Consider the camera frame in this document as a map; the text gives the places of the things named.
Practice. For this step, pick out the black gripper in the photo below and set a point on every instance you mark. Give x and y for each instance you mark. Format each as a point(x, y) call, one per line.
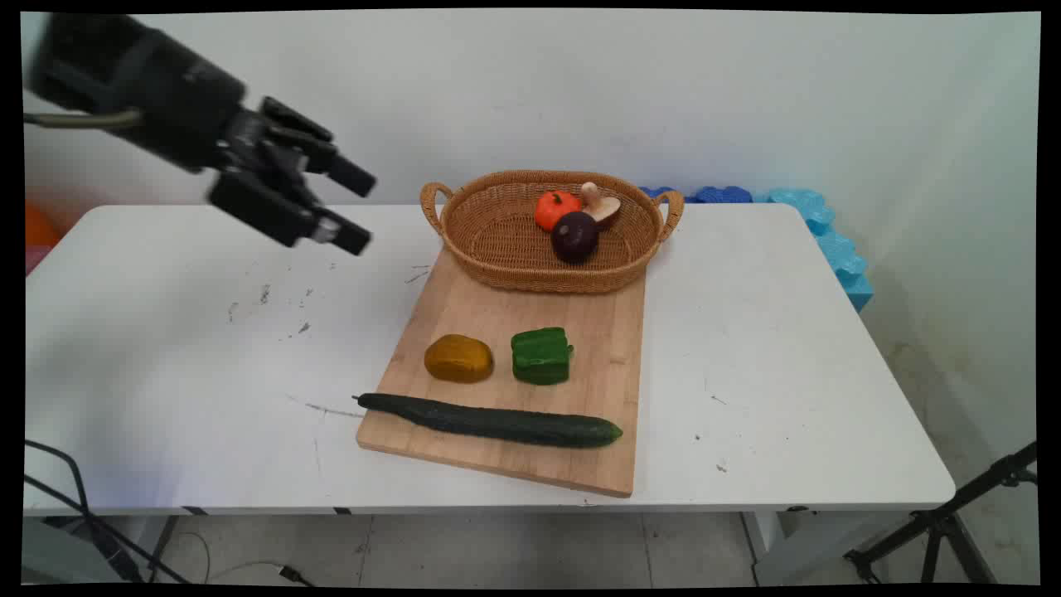
point(157, 87)

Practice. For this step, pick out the dark green cucumber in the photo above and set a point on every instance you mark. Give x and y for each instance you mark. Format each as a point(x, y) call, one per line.
point(497, 423)

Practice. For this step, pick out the woven wicker basket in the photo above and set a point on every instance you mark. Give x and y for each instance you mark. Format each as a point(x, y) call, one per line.
point(506, 240)

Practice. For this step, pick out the brown toy potato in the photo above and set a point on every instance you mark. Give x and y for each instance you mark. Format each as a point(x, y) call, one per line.
point(458, 358)

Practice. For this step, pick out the orange-red toy tomato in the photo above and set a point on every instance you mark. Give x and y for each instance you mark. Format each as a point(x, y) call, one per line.
point(555, 209)

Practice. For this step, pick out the orange object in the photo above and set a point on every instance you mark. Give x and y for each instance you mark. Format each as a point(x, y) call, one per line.
point(37, 228)

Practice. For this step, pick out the dark purple toy onion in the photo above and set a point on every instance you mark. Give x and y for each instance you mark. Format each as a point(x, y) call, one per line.
point(574, 236)

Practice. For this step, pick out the wooden cutting board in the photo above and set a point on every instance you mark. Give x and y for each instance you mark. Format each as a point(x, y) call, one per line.
point(514, 390)

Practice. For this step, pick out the green toy bell pepper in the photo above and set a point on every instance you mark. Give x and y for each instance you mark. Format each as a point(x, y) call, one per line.
point(541, 356)

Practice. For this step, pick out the beige toy mushroom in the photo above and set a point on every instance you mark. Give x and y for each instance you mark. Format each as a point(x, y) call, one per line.
point(603, 207)

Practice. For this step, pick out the light blue foam mat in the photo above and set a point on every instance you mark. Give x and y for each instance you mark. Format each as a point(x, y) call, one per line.
point(837, 249)

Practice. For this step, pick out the white table leg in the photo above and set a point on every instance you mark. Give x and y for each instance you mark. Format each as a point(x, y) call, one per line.
point(783, 551)

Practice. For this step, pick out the black tripod stand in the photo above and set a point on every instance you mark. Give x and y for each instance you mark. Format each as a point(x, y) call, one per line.
point(937, 522)

